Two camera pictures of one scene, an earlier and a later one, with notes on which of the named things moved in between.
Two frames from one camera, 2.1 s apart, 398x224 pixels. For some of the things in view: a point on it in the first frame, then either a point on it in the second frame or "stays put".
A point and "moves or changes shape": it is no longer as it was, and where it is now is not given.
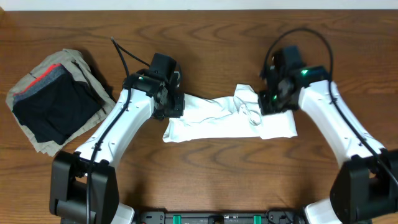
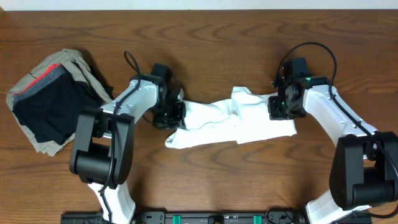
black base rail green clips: [223, 217] stays put
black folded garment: [59, 108] stays put
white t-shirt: [238, 116] moves or changes shape
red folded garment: [49, 70] stays put
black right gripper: [265, 108] → [274, 113]
